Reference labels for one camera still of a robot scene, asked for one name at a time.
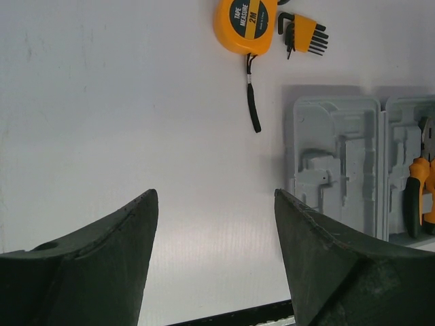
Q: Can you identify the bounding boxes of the orange black pliers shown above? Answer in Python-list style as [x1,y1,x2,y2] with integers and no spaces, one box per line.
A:
[402,117,434,238]

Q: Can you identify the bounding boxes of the orange tape measure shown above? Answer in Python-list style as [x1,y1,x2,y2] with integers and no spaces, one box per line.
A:
[213,0,278,133]

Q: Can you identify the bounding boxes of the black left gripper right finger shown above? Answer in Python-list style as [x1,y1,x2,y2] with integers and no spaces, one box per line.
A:
[275,189,434,325]

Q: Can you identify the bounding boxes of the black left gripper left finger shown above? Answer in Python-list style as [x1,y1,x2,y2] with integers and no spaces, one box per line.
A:
[1,189,158,325]

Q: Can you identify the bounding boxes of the grey plastic tool case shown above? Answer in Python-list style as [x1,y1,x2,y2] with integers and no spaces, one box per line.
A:
[285,96,434,248]

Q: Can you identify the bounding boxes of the orange hex key set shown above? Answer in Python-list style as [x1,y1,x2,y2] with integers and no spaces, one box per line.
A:
[277,12,329,59]

